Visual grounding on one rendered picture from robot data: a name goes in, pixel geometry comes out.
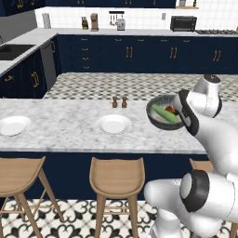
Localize dark grey bowl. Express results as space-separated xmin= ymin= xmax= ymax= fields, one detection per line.
xmin=145 ymin=94 xmax=187 ymax=131

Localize green corn cob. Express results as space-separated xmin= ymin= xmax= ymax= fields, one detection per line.
xmin=151 ymin=103 xmax=179 ymax=124

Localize brown chicken drumstick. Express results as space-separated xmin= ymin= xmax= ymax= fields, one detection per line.
xmin=165 ymin=105 xmax=179 ymax=116

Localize white plate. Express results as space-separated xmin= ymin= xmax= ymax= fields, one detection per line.
xmin=0 ymin=115 xmax=33 ymax=138
xmin=95 ymin=113 xmax=133 ymax=135

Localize long navy cupboard run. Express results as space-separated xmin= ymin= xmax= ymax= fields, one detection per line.
xmin=50 ymin=33 xmax=238 ymax=75

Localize navy kitchen island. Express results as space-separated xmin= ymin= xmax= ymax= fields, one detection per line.
xmin=0 ymin=98 xmax=238 ymax=201

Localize grey dishwasher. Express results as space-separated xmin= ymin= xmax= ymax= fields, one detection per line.
xmin=39 ymin=41 xmax=59 ymax=93

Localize silver toaster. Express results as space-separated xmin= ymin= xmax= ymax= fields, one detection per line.
xmin=115 ymin=18 xmax=126 ymax=32

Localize brown coffee machine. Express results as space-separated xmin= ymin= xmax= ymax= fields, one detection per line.
xmin=89 ymin=12 xmax=99 ymax=33

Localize dark knife block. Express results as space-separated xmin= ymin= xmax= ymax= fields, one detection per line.
xmin=81 ymin=16 xmax=89 ymax=31

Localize navy cupboards beside sink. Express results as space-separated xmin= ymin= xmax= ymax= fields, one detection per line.
xmin=0 ymin=48 xmax=48 ymax=99

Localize black toaster oven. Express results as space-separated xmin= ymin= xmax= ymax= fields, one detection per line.
xmin=169 ymin=15 xmax=198 ymax=33

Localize white paper towel roll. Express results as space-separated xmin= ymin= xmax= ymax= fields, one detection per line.
xmin=41 ymin=12 xmax=52 ymax=30

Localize black sink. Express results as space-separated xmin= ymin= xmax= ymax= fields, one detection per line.
xmin=0 ymin=44 xmax=37 ymax=61

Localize black hob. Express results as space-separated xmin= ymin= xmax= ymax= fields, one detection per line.
xmin=195 ymin=29 xmax=238 ymax=36

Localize rail with hanging tools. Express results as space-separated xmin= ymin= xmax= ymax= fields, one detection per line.
xmin=108 ymin=10 xmax=126 ymax=27

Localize navy wall cupboards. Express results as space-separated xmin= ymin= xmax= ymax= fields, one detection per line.
xmin=0 ymin=0 xmax=178 ymax=17

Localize wooden wall shelf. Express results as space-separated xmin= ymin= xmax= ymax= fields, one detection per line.
xmin=175 ymin=0 xmax=200 ymax=10

